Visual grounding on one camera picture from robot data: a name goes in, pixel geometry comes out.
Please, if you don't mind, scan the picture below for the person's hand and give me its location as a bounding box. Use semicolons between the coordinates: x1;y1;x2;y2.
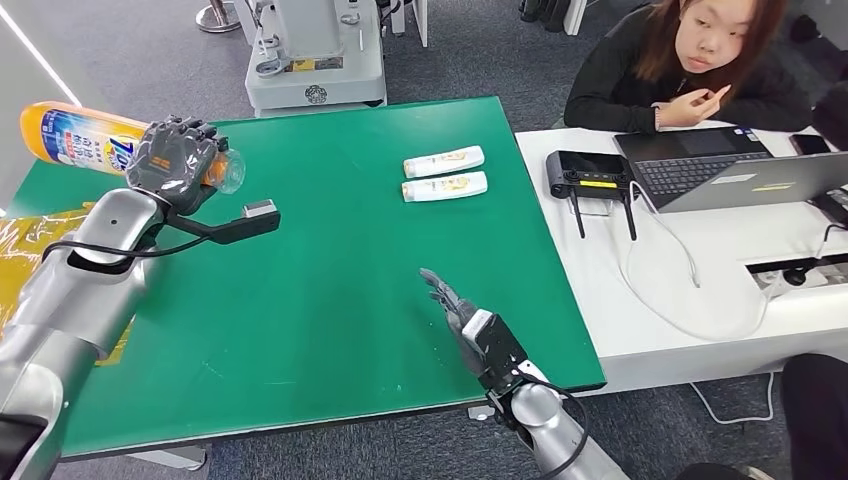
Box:
655;84;733;129

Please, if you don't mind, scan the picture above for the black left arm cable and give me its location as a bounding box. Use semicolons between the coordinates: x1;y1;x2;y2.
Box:
40;235;213;263

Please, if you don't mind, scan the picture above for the black laptop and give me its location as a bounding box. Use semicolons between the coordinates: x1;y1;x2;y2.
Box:
612;127;775;210

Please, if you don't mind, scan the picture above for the white shampoo bottle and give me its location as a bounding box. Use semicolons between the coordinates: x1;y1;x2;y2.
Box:
401;170;490;204
403;145;486;180

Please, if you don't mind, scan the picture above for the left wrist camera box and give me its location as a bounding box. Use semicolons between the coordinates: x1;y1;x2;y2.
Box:
165;198;282;246

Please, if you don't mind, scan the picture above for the black cable with plug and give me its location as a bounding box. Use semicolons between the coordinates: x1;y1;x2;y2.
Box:
784;221;848;287

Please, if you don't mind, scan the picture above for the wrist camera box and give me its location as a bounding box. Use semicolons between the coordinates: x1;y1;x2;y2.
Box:
165;198;282;246
461;309;531;392

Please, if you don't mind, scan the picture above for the white floor cable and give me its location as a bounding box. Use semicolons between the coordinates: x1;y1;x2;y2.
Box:
688;372;778;425

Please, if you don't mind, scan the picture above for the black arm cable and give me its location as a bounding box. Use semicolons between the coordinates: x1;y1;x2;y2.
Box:
516;374;591;480
40;235;213;263

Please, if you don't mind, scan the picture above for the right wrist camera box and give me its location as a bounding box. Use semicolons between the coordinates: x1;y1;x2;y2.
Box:
461;309;531;392

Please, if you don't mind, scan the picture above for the person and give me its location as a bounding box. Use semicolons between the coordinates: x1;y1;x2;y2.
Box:
564;0;813;134
781;354;848;480

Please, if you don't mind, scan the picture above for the orange detergent bottle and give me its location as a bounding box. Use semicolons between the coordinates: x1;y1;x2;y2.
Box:
19;101;246;195

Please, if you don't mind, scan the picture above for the yellow taped cardboard box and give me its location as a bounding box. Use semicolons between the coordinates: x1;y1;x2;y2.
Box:
0;205;137;367

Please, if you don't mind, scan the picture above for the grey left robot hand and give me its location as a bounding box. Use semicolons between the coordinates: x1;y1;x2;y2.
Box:
125;115;230;217

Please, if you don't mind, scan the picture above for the black controller with antennas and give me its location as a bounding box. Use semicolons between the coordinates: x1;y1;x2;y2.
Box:
545;150;639;241

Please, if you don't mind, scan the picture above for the grey laptop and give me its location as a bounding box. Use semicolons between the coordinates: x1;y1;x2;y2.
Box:
659;152;848;215

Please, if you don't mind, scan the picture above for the black smartphone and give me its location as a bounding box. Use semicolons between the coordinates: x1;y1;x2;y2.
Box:
788;133;835;156

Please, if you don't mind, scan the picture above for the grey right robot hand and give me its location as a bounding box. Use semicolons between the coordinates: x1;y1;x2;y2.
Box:
419;268;488;379

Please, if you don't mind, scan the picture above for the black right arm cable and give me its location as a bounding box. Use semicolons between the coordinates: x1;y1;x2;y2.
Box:
516;374;591;480

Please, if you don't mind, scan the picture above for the metal stanchion base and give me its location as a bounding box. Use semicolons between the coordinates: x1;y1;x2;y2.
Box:
195;0;241;34

